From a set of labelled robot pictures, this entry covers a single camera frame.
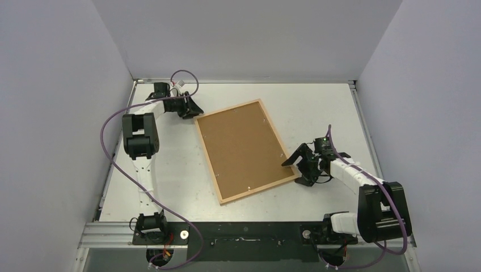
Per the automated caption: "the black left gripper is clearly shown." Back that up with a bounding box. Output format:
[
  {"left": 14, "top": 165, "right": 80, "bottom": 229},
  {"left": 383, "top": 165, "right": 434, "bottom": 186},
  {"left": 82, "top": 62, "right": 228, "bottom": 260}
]
[{"left": 168, "top": 92, "right": 204, "bottom": 120}]

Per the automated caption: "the light wooden picture frame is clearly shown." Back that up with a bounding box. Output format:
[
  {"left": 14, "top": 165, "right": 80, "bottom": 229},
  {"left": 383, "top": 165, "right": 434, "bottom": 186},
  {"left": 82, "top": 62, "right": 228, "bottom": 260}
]
[{"left": 193, "top": 99, "right": 301, "bottom": 206}]

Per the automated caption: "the brown cardboard backing board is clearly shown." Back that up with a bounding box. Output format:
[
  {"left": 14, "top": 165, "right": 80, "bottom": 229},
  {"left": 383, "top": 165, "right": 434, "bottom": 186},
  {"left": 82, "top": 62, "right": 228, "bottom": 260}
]
[{"left": 197, "top": 102, "right": 296, "bottom": 201}]

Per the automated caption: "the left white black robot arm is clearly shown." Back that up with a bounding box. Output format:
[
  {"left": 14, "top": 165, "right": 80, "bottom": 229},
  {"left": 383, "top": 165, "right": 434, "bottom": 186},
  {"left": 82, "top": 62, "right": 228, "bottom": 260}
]
[{"left": 122, "top": 80, "right": 204, "bottom": 244}]

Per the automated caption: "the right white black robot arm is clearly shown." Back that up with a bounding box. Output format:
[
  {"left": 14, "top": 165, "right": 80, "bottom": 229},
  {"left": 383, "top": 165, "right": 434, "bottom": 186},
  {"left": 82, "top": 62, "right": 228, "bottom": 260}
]
[{"left": 282, "top": 136, "right": 412, "bottom": 247}]

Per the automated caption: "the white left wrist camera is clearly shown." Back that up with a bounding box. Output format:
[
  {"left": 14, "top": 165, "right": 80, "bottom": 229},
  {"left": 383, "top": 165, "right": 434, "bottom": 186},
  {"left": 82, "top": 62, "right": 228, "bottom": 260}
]
[{"left": 174, "top": 80, "right": 185, "bottom": 90}]

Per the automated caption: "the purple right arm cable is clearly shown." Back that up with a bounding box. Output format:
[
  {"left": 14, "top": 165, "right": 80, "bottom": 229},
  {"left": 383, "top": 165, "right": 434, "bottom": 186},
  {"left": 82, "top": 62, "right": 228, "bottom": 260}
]
[{"left": 324, "top": 124, "right": 410, "bottom": 270}]

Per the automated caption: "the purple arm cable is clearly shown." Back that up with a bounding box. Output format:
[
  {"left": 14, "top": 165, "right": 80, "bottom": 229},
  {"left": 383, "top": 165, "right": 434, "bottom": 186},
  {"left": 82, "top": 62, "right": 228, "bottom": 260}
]
[
  {"left": 324, "top": 124, "right": 410, "bottom": 270},
  {"left": 100, "top": 69, "right": 205, "bottom": 271}
]

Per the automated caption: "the front aluminium black mounting rail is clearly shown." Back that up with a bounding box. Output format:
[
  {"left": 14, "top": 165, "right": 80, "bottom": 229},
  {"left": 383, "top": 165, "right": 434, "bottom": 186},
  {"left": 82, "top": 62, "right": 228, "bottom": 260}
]
[{"left": 73, "top": 222, "right": 419, "bottom": 271}]

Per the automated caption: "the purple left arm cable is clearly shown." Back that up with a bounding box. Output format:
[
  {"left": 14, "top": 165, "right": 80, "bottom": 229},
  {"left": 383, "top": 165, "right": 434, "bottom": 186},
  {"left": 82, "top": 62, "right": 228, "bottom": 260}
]
[{"left": 100, "top": 69, "right": 205, "bottom": 271}]

